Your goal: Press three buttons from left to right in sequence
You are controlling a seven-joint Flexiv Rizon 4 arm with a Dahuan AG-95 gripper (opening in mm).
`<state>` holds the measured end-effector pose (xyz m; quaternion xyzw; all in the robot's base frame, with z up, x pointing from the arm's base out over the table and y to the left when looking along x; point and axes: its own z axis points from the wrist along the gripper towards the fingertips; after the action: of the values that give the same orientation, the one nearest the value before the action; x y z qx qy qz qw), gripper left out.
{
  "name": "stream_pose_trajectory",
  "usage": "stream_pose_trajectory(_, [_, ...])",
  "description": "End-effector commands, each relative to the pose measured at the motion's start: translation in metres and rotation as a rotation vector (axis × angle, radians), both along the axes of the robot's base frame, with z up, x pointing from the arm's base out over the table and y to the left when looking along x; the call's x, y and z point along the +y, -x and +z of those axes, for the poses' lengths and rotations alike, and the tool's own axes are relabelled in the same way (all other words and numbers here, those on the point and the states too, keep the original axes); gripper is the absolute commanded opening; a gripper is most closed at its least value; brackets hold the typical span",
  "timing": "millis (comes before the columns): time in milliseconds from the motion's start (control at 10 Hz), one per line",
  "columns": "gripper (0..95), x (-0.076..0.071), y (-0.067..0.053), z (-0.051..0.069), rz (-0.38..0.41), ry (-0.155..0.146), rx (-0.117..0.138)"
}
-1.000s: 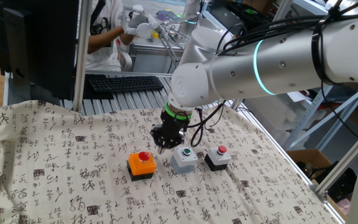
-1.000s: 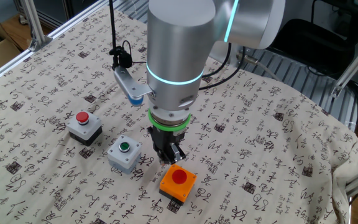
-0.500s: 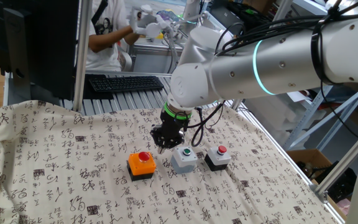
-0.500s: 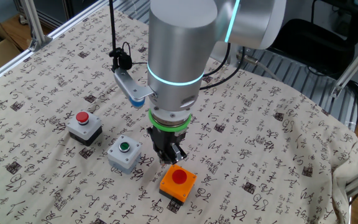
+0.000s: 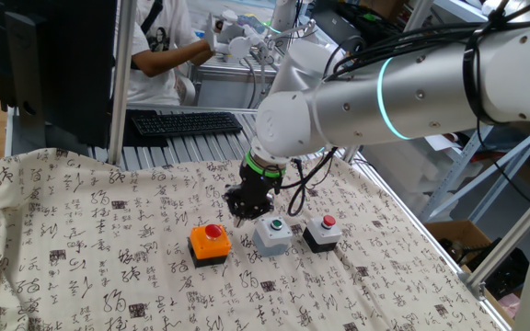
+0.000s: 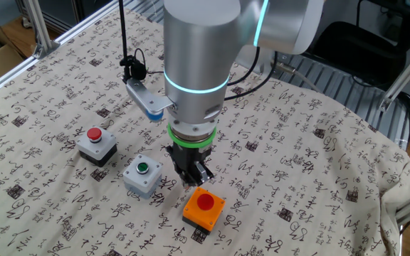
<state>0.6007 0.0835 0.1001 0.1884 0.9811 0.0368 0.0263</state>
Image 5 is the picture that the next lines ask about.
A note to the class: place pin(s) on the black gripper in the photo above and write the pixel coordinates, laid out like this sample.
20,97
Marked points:
258,188

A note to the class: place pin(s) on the grey box green button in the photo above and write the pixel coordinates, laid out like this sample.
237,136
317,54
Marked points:
269,241

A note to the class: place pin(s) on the orange box big red button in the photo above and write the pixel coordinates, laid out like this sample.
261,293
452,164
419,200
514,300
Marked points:
210,250

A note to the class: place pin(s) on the white black box red button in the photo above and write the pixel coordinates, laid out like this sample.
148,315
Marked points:
322,237

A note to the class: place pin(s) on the slim white robot arm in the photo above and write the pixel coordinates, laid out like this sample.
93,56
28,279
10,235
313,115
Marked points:
283,14

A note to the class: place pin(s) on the bare person forearm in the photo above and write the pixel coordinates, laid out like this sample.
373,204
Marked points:
173,57
203,57

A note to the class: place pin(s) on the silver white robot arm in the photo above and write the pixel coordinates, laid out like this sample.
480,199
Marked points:
407,92

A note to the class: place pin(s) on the black computer keyboard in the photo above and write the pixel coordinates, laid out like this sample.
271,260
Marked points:
187,124

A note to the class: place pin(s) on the aluminium cross bar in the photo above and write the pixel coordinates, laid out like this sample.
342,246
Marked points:
200,109

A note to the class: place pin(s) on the grey metal workbench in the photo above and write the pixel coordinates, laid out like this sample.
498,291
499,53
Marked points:
228,92

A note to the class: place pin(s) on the black desk mat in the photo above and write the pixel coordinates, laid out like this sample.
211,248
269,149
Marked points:
145,140

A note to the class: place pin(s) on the beige calligraphy print tablecloth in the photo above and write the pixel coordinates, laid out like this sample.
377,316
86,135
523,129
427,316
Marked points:
108,230

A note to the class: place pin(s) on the person in white t-shirt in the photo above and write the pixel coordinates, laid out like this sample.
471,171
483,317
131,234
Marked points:
154,92

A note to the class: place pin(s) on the brown cardboard box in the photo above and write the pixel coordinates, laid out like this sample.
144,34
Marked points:
444,230

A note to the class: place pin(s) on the black equipment case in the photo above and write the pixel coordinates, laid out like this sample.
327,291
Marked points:
334,23

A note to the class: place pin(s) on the black computer monitor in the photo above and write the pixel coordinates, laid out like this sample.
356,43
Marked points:
62,69

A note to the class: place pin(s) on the black plastic box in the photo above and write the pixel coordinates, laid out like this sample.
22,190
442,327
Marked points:
504,276

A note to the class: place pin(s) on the pink packet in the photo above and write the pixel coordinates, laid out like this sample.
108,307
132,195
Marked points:
509,304

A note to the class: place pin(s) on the grey metal shelf rack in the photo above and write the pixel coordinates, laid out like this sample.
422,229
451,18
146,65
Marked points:
469,14

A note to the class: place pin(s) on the white plastic bag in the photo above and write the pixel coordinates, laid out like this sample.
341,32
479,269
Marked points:
490,5

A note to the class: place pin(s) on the aluminium table frame rail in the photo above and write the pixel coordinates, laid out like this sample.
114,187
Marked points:
430,240

